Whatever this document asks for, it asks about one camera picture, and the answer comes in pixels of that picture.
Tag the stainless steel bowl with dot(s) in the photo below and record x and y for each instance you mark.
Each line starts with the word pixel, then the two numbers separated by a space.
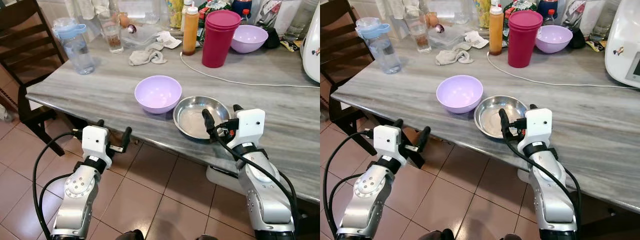
pixel 192 117
pixel 490 117

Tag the white crumpled tissue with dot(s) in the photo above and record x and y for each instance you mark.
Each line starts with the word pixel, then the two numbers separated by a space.
pixel 476 40
pixel 169 40

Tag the yellow black sachet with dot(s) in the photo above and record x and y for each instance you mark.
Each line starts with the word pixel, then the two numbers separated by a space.
pixel 595 46
pixel 290 46

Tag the black robot right foot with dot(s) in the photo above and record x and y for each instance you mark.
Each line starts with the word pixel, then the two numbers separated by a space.
pixel 207 237
pixel 512 237

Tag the white kitchen appliance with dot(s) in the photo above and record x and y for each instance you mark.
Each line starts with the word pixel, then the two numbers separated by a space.
pixel 312 50
pixel 622 45

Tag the clear drinking glass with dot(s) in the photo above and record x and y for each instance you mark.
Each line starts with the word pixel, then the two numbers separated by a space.
pixel 420 35
pixel 112 35

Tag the grey crumpled cloth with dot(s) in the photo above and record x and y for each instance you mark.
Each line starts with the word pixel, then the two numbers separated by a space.
pixel 145 56
pixel 452 56

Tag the clear glass jar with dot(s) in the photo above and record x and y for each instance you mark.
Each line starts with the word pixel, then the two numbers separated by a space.
pixel 602 20
pixel 300 20

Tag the small purple onion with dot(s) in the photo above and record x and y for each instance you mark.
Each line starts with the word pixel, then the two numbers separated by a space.
pixel 439 28
pixel 131 29

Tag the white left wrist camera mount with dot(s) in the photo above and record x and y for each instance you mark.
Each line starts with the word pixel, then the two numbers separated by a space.
pixel 389 140
pixel 95 142

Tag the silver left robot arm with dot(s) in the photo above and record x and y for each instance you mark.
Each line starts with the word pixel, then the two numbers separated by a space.
pixel 365 200
pixel 75 200

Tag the yellow snack packet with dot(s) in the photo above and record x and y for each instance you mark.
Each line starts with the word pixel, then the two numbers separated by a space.
pixel 482 12
pixel 175 12

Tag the small black pouch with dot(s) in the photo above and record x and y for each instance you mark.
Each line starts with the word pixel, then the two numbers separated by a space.
pixel 272 39
pixel 577 39

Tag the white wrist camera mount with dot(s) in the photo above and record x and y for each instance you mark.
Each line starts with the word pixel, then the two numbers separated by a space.
pixel 537 125
pixel 389 140
pixel 250 125
pixel 95 142

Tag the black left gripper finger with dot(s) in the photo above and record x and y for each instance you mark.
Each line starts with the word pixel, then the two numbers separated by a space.
pixel 424 137
pixel 398 123
pixel 126 137
pixel 100 123

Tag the black robot foot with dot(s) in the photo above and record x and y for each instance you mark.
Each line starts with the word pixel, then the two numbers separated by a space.
pixel 207 237
pixel 512 237
pixel 436 235
pixel 131 235

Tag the green food packet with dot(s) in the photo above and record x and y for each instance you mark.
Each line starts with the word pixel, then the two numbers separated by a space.
pixel 212 5
pixel 517 5

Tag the red plastic tumbler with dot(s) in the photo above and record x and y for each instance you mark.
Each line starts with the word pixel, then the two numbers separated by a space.
pixel 219 42
pixel 522 42

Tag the dark wooden chair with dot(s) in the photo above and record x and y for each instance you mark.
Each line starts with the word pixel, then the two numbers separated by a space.
pixel 335 45
pixel 30 50

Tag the clear blue-lidded water bottle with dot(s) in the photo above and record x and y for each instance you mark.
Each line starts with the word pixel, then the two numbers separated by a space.
pixel 77 50
pixel 382 50

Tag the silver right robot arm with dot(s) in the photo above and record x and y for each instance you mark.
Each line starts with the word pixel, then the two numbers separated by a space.
pixel 265 200
pixel 550 200

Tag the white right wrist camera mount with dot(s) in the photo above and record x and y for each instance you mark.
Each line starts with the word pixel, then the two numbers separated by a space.
pixel 250 125
pixel 537 125

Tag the clear plastic food container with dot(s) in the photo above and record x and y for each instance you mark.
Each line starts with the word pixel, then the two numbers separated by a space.
pixel 142 36
pixel 450 36

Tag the black robot left foot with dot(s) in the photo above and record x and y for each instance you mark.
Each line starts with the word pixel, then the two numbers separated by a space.
pixel 131 235
pixel 436 235

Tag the lilac plastic bowl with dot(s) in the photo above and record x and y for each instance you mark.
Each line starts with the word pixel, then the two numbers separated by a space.
pixel 250 40
pixel 555 40
pixel 459 95
pixel 157 95

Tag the orange liquid squeeze bottle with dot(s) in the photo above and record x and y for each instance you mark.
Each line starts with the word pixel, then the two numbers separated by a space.
pixel 190 35
pixel 496 35

